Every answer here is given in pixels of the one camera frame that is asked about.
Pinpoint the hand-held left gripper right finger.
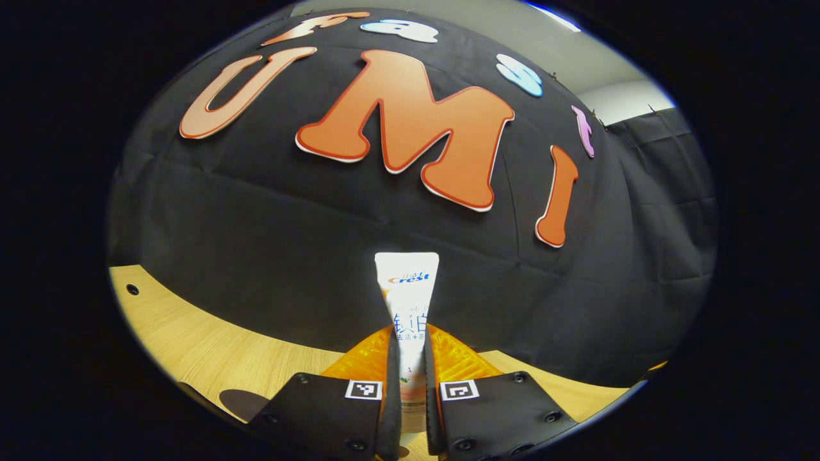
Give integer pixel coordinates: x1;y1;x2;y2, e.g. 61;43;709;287
424;323;578;460

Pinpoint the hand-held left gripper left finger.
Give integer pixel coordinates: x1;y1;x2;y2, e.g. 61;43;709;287
247;325;403;460

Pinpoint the white toothpaste tube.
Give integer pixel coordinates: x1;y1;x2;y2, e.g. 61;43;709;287
374;252;441;435

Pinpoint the dark brown round coaster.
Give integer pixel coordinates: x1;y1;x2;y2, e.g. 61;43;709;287
219;389;273;423

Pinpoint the black backdrop cloth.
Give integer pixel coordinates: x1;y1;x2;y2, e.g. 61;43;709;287
106;6;718;388

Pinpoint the ceiling light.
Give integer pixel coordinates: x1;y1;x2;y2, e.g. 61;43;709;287
525;2;582;33

